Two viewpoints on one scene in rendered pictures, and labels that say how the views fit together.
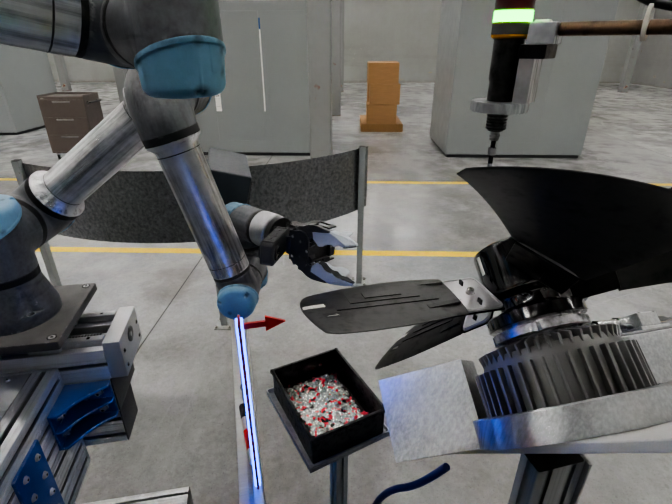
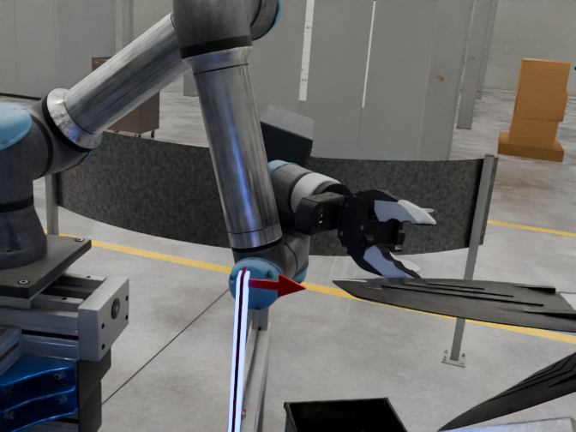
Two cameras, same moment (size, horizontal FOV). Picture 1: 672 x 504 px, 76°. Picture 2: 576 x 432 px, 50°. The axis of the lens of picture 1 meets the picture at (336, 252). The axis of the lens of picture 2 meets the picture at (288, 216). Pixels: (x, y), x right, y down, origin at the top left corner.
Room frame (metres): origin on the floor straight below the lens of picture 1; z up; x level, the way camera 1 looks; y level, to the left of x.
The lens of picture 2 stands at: (-0.05, -0.06, 1.43)
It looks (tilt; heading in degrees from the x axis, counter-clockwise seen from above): 17 degrees down; 15
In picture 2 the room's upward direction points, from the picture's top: 5 degrees clockwise
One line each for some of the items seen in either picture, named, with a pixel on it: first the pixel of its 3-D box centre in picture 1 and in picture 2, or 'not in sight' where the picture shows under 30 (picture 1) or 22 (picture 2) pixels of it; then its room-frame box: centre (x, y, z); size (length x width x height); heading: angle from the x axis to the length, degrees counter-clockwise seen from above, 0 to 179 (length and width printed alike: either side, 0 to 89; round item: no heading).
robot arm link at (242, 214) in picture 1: (245, 223); (290, 189); (0.88, 0.20, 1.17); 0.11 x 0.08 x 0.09; 51
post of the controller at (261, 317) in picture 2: not in sight; (263, 280); (1.00, 0.27, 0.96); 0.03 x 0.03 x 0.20; 14
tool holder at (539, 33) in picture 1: (513, 69); not in sight; (0.56, -0.21, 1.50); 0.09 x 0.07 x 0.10; 49
